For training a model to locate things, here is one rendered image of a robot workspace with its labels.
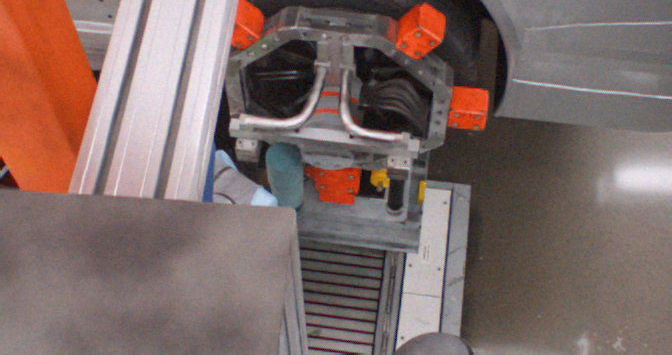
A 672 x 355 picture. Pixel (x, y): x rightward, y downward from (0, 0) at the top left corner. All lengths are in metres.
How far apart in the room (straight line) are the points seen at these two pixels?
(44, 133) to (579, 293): 1.81
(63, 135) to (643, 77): 1.28
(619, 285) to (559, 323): 0.24
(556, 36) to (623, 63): 0.18
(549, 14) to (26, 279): 1.53
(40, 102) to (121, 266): 1.01
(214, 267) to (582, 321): 2.34
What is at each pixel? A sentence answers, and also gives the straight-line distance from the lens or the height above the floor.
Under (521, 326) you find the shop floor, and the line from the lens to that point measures 2.86.
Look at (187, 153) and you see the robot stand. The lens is 0.69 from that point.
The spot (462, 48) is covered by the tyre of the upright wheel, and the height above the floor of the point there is 1.00.
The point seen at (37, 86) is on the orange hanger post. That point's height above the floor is 1.39.
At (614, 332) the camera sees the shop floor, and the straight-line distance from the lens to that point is 2.92.
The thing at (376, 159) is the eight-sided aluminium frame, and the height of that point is 0.63.
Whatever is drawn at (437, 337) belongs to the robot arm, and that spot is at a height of 1.42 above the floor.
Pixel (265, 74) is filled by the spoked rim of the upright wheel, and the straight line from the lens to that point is 2.29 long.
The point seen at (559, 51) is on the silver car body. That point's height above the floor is 1.02.
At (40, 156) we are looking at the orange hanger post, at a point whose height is 1.16.
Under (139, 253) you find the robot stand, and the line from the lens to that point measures 0.65.
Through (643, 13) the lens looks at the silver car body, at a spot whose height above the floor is 1.17.
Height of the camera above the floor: 2.60
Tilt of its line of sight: 58 degrees down
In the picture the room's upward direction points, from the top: straight up
